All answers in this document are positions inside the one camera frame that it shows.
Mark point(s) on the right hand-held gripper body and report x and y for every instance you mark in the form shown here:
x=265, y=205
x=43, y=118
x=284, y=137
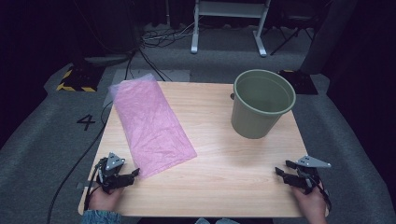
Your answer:
x=306, y=177

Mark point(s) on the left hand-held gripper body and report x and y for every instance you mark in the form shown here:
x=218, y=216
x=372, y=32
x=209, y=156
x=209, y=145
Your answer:
x=109, y=177

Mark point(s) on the pink plastic bag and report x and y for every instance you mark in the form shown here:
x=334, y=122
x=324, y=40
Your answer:
x=149, y=124

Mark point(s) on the green plastic bin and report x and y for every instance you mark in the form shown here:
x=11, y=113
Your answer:
x=249, y=121

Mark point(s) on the person's left hand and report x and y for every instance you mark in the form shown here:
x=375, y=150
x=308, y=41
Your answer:
x=104, y=200

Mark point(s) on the person's right hand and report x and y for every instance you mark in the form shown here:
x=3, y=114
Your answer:
x=313, y=208

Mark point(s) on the grey tape piece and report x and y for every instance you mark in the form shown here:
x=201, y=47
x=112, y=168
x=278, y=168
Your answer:
x=81, y=185

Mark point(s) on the person's legs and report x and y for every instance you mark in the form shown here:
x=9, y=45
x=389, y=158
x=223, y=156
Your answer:
x=218, y=221

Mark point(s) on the black yellow striped base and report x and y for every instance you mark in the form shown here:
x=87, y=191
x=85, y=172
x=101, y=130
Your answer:
x=79, y=79
x=302, y=84

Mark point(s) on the grey round table plug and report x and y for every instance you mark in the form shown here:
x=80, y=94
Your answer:
x=232, y=96

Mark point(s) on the black tripod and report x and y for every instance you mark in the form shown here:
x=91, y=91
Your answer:
x=291, y=35

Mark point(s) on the grey leaning panel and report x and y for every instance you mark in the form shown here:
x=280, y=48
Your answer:
x=327, y=37

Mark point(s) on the white metal stand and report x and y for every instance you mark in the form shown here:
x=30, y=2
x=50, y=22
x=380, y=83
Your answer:
x=230, y=9

